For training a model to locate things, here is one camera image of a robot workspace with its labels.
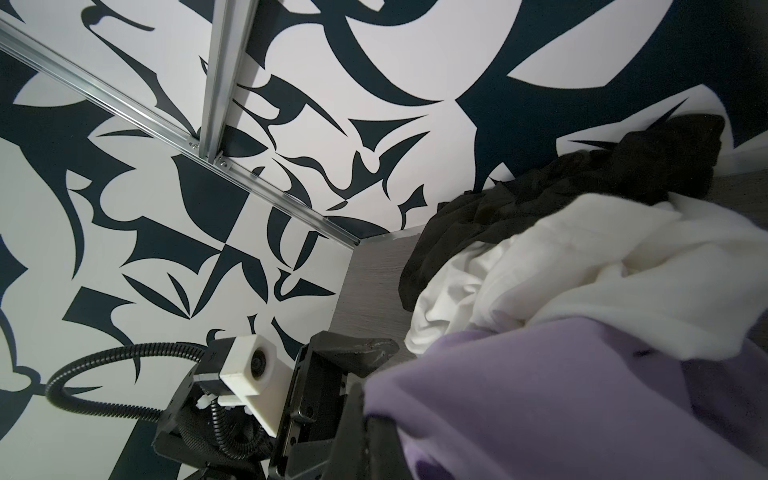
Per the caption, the black cloth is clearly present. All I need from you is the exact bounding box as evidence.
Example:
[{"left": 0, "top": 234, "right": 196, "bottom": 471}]
[{"left": 398, "top": 114, "right": 726, "bottom": 312}]

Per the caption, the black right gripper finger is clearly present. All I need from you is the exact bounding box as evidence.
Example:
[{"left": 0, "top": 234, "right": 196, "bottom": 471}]
[{"left": 323, "top": 383, "right": 413, "bottom": 480}]

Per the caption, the aluminium frame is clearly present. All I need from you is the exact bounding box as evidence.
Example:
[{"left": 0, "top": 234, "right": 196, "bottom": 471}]
[{"left": 0, "top": 0, "right": 424, "bottom": 250}]

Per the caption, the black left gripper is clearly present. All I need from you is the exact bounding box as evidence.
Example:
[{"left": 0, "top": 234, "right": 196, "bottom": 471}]
[{"left": 267, "top": 331, "right": 400, "bottom": 480}]

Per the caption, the purple cloth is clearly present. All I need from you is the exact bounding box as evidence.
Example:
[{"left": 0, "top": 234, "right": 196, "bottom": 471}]
[{"left": 363, "top": 318, "right": 767, "bottom": 479}]

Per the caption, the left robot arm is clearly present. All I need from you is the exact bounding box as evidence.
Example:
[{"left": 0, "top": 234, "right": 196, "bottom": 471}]
[{"left": 153, "top": 331, "right": 410, "bottom": 479}]

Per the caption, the black corrugated cable hose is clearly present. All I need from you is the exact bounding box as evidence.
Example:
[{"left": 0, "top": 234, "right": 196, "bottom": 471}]
[{"left": 45, "top": 341, "right": 208, "bottom": 422}]

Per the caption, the white cloth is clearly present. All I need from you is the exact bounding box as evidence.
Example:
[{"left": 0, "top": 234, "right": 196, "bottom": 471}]
[{"left": 405, "top": 194, "right": 767, "bottom": 360}]

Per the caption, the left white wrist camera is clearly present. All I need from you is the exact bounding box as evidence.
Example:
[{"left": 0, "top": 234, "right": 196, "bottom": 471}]
[{"left": 192, "top": 335, "right": 293, "bottom": 437}]

